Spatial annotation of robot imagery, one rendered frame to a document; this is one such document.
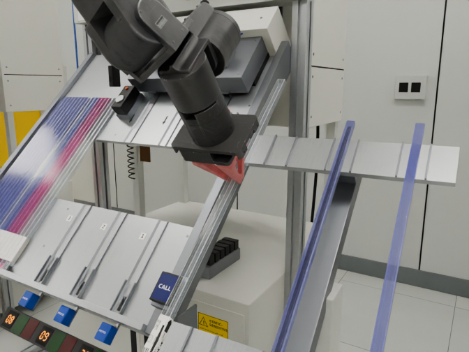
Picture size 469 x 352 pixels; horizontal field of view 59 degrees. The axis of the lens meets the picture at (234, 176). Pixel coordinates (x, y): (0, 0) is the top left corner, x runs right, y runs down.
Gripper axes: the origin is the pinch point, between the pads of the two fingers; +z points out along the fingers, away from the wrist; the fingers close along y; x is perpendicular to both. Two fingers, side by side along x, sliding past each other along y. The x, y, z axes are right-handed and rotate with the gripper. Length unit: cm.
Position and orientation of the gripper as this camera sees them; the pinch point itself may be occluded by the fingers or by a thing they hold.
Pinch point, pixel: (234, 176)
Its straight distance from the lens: 59.3
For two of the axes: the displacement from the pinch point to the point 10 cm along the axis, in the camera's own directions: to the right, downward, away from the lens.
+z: 3.0, 6.3, 7.2
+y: -8.8, -1.1, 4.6
